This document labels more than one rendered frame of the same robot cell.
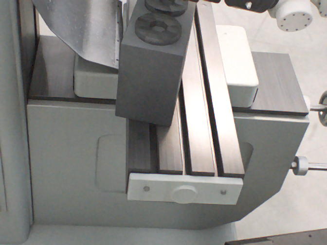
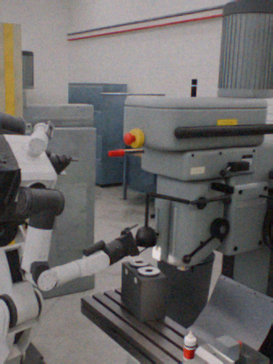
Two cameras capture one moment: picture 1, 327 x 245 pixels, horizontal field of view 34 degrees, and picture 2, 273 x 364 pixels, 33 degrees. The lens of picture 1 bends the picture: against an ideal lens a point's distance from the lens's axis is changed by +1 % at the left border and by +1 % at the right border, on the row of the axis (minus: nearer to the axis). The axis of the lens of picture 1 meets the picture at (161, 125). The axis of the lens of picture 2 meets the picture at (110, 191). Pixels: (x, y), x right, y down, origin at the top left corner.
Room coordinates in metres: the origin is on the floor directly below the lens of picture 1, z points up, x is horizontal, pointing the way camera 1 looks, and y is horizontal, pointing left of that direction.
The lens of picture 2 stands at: (2.57, -0.86, 1.91)
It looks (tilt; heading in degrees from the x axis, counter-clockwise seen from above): 13 degrees down; 156
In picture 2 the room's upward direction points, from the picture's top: 1 degrees clockwise
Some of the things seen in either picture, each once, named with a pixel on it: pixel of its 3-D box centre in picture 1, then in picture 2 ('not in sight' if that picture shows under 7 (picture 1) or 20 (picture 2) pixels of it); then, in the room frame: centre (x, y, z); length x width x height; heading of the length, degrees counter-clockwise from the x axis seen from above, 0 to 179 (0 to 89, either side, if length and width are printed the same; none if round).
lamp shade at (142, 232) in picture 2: not in sight; (145, 235); (1.28, -0.16, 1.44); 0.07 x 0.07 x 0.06
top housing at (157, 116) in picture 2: not in sight; (195, 120); (1.23, 0.04, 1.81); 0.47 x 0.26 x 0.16; 99
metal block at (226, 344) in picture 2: not in sight; (227, 348); (1.47, 0.06, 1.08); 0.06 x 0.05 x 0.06; 7
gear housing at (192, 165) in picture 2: not in sight; (199, 158); (1.23, 0.06, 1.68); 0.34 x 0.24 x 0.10; 99
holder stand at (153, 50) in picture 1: (156, 53); (143, 288); (0.92, 0.03, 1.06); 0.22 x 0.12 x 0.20; 177
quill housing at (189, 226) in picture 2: not in sight; (187, 218); (1.24, 0.03, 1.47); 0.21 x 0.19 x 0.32; 9
